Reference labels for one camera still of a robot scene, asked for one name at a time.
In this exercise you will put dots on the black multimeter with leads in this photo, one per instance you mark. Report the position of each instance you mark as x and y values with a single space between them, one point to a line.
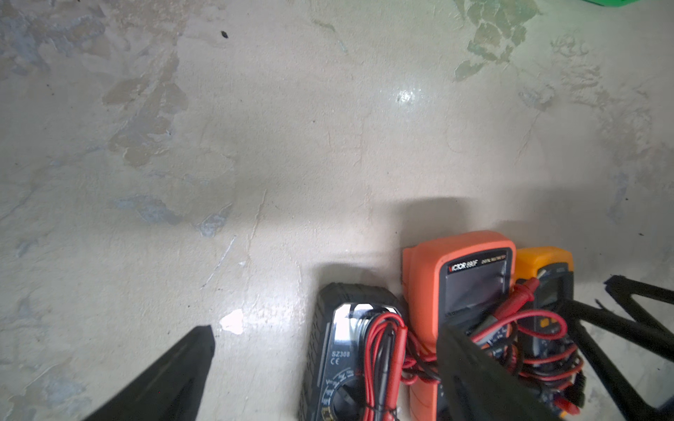
333 386

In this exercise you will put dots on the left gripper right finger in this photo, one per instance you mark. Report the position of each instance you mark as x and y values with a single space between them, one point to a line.
476 387

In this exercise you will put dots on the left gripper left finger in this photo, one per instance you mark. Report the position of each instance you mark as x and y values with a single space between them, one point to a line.
169 389

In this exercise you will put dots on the green plastic basket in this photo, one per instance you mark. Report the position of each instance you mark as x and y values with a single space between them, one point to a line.
612 3

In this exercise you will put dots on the yellow multimeter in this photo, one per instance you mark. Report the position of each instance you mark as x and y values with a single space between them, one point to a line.
552 369

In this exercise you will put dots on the orange multimeter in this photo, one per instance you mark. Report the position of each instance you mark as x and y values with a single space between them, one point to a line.
458 280

